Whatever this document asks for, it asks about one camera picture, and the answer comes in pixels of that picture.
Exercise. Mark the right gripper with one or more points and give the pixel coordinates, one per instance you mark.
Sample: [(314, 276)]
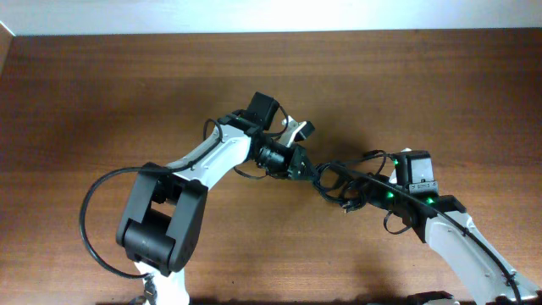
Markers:
[(374, 195)]

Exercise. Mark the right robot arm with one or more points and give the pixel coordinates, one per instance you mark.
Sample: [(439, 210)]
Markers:
[(443, 223)]

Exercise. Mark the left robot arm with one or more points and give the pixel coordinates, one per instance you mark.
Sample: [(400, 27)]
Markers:
[(162, 220)]

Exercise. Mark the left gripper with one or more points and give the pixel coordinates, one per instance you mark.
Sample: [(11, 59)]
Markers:
[(290, 167)]

